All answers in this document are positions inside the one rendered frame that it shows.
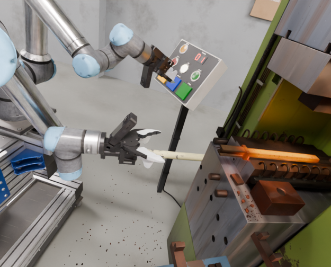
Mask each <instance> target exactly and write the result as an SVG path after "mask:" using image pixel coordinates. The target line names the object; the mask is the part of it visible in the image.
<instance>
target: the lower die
mask: <svg viewBox="0 0 331 267"><path fill-rule="evenodd" d="M227 145H231V146H242V145H245V146H246V147H247V148H253V149H263V150H273V151H280V152H290V153H300V154H310V155H316V156H319V157H329V158H331V156H328V155H327V154H326V153H324V152H323V151H322V150H319V149H317V148H316V147H315V146H314V145H307V144H302V145H300V144H299V143H294V144H291V143H290V142H285V143H283V141H276V142H274V140H267V141H265V139H258V140H256V138H248V139H246V137H239V136H231V137H230V139H229V141H228V143H227ZM233 158H234V159H235V160H233ZM231 159H232V161H233V163H234V164H235V166H236V168H237V170H238V171H239V173H240V175H241V178H242V179H243V181H244V183H245V184H251V183H250V177H251V176H259V174H261V172H262V171H263V169H264V165H263V163H262V164H261V165H259V164H258V163H259V162H260V161H264V162H265V163H266V166H267V169H266V171H265V173H264V174H263V176H268V177H270V176H271V175H272V174H273V173H274V171H275V169H276V167H275V165H274V164H273V165H272V166H271V165H270V163H271V162H275V163H277V165H278V167H279V170H278V172H277V173H276V174H275V175H274V177H281V176H282V175H284V174H285V172H286V171H287V167H286V166H285V165H284V166H283V167H282V166H281V164H283V163H287V164H288V165H289V167H290V172H289V173H288V174H287V176H286V177H285V178H292V177H293V176H295V175H296V173H297V172H298V168H297V167H296V166H295V167H291V166H292V165H293V164H298V165H299V166H300V168H301V172H300V174H299V175H298V176H297V177H296V179H303V177H305V176H306V175H307V174H308V173H309V169H308V168H307V167H305V168H302V166H303V165H308V166H310V168H311V174H310V175H309V176H308V178H307V180H312V179H313V178H315V177H316V176H317V175H318V174H319V169H317V168H315V169H314V170H313V169H312V167H313V166H319V167H320V168H321V170H322V168H323V167H329V168H330V169H331V163H323V162H312V161H301V160H294V159H283V158H272V157H261V156H250V155H249V157H248V159H247V160H243V159H242V158H240V157H231ZM328 175H329V170H328V169H324V170H322V174H321V176H320V177H319V178H318V179H317V180H321V181H322V180H323V179H325V178H326V177H327V176H328ZM327 181H331V177H330V178H329V179H328V180H327Z"/></svg>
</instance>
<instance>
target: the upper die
mask: <svg viewBox="0 0 331 267"><path fill-rule="evenodd" d="M267 68H268V69H270V70H271V71H273V72H275V73H276V74H278V75H279V76H281V77H282V78H284V79H285V80H287V81H288V82H290V83H291V84H293V85H294V86H296V87H297V88H299V89H301V90H302V91H304V92H305V93H307V94H312V95H318V96H324V97H329V98H331V55H330V54H328V53H325V52H322V51H319V50H316V49H314V48H311V47H308V46H305V45H303V44H300V43H297V42H295V41H292V40H289V39H287V38H284V37H282V38H281V40H280V42H279V44H278V46H277V48H276V50H275V52H274V54H273V56H272V58H271V60H270V62H269V64H268V66H267Z"/></svg>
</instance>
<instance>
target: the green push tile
mask: <svg viewBox="0 0 331 267"><path fill-rule="evenodd" d="M192 89H193V88H191V87H190V86H188V85H187V84H186V83H185V82H183V84H182V85H181V86H180V88H179V89H178V90H177V91H176V93H175V94H176V95H177V96H179V97H180V98H181V99H182V100H184V99H185V98H186V97H187V96H188V94H189V93H190V92H191V90H192Z"/></svg>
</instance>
